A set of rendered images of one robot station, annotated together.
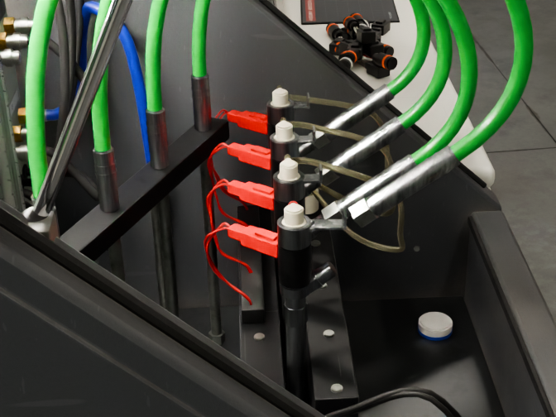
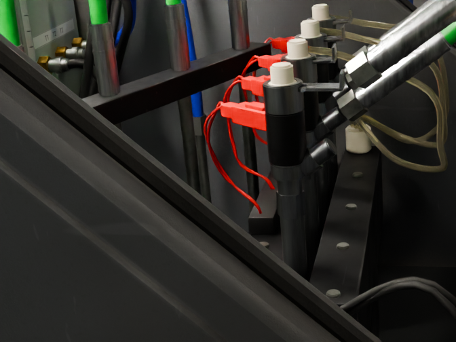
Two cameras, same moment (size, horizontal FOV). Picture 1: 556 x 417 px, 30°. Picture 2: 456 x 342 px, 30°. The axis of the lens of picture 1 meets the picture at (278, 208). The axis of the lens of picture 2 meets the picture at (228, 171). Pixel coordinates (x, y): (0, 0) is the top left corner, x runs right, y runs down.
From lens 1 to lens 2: 0.35 m
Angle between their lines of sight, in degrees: 17
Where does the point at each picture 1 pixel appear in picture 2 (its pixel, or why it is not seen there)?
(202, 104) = (237, 18)
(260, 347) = not seen: hidden behind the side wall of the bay
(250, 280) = (269, 195)
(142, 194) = (149, 85)
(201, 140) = (234, 54)
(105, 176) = (100, 53)
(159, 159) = (177, 59)
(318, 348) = (325, 258)
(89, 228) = not seen: hidden behind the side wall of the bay
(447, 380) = not seen: outside the picture
